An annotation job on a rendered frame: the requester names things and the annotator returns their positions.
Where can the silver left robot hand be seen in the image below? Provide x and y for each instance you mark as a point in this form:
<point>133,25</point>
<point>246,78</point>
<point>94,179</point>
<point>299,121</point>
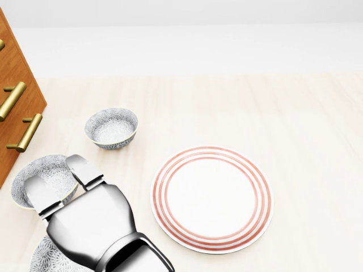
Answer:
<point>90,218</point>

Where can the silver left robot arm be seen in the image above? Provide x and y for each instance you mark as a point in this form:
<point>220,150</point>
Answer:
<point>136,255</point>

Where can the patterned grey bowl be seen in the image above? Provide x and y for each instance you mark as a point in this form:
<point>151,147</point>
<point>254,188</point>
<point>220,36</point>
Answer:
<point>111,129</point>
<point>46,259</point>
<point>54,173</point>

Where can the white plate with red rings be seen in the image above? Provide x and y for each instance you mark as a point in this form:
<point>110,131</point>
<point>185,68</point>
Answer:
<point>212,199</point>

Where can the wooden cabinet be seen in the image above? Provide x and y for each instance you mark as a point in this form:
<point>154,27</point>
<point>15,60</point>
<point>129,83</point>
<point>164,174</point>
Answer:
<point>17,73</point>

